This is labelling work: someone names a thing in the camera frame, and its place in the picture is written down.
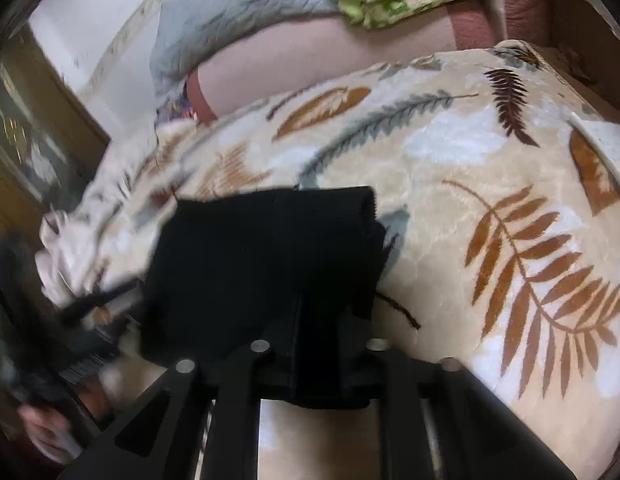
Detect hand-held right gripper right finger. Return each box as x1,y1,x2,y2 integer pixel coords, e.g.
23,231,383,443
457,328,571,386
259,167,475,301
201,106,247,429
364,340,578,480

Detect white crumpled cloth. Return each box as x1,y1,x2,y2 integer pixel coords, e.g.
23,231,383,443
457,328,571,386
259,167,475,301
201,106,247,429
35,125,191,306

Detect pink quilted mattress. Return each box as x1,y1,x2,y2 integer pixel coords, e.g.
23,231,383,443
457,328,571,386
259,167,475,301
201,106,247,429
187,0,556,123

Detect grey quilted blanket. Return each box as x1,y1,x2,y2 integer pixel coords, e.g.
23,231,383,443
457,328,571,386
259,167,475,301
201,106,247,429
150,0,341,96

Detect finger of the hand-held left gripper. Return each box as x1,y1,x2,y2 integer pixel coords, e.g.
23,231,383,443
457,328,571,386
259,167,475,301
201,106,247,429
59,280,143,323

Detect wooden door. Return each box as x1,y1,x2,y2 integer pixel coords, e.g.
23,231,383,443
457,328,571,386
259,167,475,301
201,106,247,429
0,25,111,261

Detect black pants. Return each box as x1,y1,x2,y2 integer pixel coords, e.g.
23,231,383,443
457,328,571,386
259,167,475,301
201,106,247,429
140,186,391,408

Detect cream leaf print blanket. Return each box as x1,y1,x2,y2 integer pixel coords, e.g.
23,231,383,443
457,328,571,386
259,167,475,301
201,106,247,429
90,40,620,480

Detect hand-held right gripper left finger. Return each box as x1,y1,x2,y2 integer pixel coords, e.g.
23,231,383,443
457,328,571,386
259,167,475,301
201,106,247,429
55,340,272,480

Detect colourful small box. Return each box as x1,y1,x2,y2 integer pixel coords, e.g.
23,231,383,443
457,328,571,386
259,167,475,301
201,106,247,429
157,91,198,123

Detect person's left hand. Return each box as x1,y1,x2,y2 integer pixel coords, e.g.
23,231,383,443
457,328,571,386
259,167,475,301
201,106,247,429
17,400,96,463

